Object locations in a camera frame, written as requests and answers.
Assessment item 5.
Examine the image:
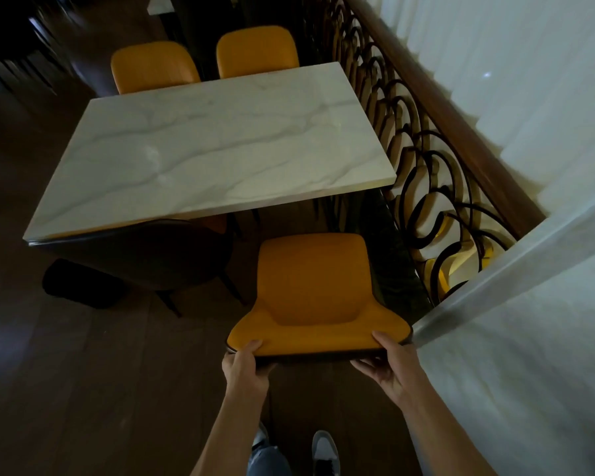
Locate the white marble table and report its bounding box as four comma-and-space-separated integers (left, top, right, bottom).
23, 61, 397, 244

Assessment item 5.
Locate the brown wooden handrail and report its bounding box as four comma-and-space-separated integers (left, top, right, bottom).
342, 0, 547, 239

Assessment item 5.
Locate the person's right hand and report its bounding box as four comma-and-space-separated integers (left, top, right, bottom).
350, 331, 423, 410

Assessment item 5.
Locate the yellow chair with dark back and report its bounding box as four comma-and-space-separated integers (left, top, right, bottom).
29, 215, 247, 319

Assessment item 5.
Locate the person's right forearm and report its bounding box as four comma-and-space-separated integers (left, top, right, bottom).
399, 384, 497, 476

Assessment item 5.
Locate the person's left hand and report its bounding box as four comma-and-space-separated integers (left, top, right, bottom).
221, 340, 279, 401

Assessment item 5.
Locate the grey white right shoe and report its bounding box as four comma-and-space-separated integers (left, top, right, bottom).
311, 430, 341, 476

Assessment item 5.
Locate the person's left forearm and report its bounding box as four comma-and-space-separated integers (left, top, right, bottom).
190, 390, 270, 476

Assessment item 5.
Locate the blue jeans leg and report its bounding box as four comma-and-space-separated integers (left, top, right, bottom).
247, 443, 292, 476

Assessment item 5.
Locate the ornate black iron balustrade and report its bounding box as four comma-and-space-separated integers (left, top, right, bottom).
297, 0, 519, 307

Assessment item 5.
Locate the black table base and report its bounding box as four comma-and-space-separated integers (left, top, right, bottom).
42, 258, 128, 310

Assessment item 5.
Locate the yellow upholstered chair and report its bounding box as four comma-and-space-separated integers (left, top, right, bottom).
226, 233, 414, 365
216, 25, 300, 79
110, 41, 202, 95

